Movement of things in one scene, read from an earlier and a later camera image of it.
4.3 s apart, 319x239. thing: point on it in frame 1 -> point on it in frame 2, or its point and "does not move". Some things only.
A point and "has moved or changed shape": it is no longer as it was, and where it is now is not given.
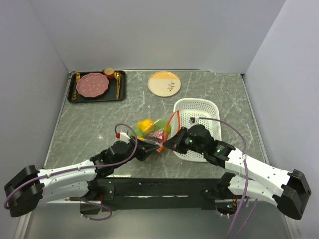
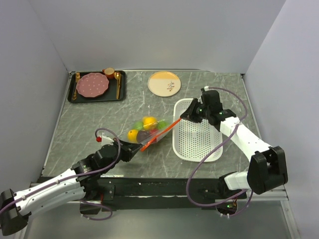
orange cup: x=109 y=72 does not move
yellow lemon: x=147 y=126 has moved or changed shape
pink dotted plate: x=92 y=84 does not move
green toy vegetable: x=138 y=132 -> x=137 y=125
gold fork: x=78 y=77 does not move
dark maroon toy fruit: x=159 y=135 -> x=142 y=135
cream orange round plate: x=164 y=83 does not move
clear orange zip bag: x=157 y=131 has moved or changed shape
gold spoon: x=117 y=75 does not move
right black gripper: x=176 y=142 -> x=189 y=114
